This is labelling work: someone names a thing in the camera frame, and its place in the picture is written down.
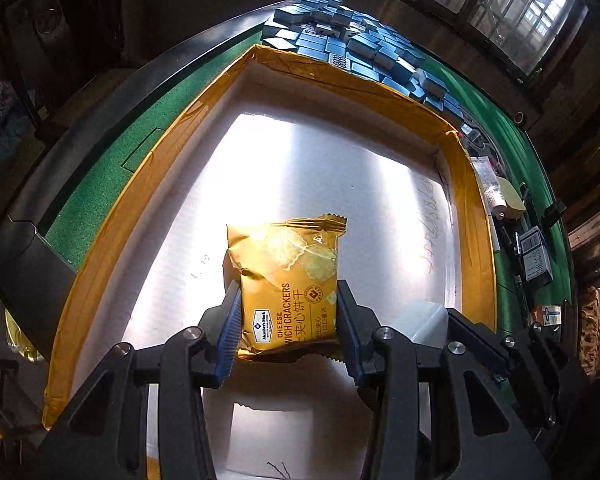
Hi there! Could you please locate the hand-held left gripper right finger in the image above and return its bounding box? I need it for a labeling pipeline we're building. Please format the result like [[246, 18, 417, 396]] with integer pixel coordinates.
[[335, 279, 551, 480]]

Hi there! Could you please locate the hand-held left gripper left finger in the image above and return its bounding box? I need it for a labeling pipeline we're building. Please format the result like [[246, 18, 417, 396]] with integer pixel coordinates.
[[40, 280, 243, 480]]

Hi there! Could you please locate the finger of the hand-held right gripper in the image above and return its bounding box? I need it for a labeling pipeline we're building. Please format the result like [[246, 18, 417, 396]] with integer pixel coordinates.
[[527, 324, 573, 426], [445, 309, 513, 378]]

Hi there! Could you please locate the white blue ointment box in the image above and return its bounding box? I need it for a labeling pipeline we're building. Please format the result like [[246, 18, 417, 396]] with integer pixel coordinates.
[[532, 305, 563, 328]]

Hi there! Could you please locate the yellow cracker packet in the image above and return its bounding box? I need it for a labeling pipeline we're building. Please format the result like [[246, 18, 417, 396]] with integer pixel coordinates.
[[224, 214, 348, 363]]

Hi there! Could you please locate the blue white medicine box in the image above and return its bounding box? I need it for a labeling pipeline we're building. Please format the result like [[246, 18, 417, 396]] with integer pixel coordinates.
[[517, 226, 556, 288]]

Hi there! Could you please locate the white foam box yellow tape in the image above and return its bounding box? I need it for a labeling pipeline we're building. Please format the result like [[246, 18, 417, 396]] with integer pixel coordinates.
[[41, 44, 498, 480]]

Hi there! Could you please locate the orange floral fabric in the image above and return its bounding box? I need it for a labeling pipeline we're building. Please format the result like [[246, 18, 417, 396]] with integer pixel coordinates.
[[580, 287, 600, 376]]

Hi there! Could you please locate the black ribbed plastic part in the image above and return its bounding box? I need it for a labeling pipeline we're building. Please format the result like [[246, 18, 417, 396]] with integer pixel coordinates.
[[540, 200, 568, 226]]

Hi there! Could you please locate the white printed tube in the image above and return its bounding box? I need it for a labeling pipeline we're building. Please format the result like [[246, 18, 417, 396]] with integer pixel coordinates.
[[470, 156, 506, 221]]

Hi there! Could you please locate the yellow plastic bag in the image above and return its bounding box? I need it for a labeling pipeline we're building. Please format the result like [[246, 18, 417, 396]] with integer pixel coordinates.
[[5, 310, 46, 361]]

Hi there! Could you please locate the mahjong table control panel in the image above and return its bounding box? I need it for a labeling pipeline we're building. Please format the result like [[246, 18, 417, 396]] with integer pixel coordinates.
[[455, 115, 486, 153]]

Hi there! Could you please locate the pile of blue mahjong tiles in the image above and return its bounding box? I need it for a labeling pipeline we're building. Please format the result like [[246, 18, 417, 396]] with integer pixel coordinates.
[[261, 0, 468, 126]]

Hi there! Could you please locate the barred window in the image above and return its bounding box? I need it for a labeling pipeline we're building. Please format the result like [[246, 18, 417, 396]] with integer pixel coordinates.
[[370, 0, 588, 76]]

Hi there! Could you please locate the carved wooden chair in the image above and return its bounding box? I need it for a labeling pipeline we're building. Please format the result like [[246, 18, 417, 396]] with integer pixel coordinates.
[[0, 0, 126, 126]]

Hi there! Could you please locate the cream keychain case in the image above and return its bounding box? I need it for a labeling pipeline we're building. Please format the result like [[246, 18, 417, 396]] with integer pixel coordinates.
[[495, 177, 526, 221]]

